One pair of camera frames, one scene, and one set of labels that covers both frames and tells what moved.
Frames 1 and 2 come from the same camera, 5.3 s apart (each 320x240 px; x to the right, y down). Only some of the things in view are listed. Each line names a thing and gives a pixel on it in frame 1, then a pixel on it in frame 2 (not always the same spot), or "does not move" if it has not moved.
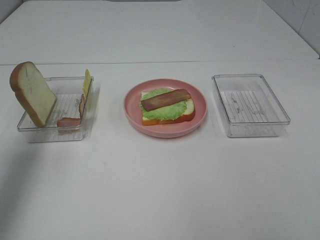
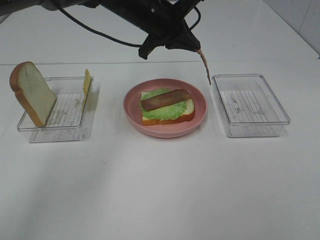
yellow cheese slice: (87, 82) does not move
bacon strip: (152, 102) does not move
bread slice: (188, 115) does not move
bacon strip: (71, 122) → (204, 59)
